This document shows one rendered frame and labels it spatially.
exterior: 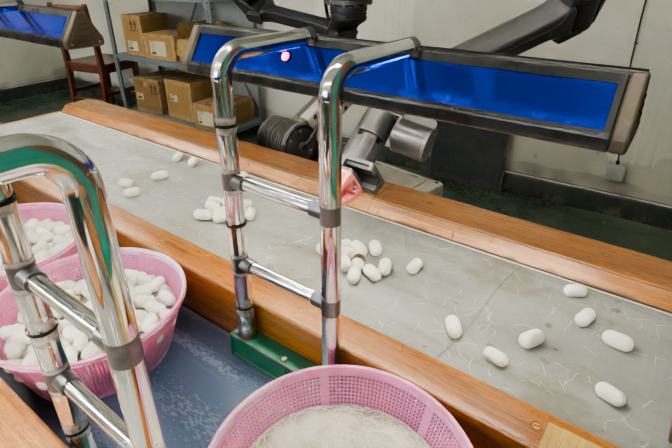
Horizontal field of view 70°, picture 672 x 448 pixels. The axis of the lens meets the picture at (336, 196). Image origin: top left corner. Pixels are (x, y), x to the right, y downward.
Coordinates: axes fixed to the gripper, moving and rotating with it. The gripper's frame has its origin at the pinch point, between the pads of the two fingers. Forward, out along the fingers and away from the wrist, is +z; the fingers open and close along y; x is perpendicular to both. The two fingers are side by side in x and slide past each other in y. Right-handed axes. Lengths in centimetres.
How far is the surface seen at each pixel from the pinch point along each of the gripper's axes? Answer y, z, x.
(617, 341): 42.8, -0.1, 9.2
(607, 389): 43.2, 7.2, 3.1
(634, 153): 29, -133, 170
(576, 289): 36.0, -6.7, 14.7
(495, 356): 31.0, 9.3, 2.0
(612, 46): 8, -162, 132
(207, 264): -12.7, 16.1, -3.6
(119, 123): -93, -9, 20
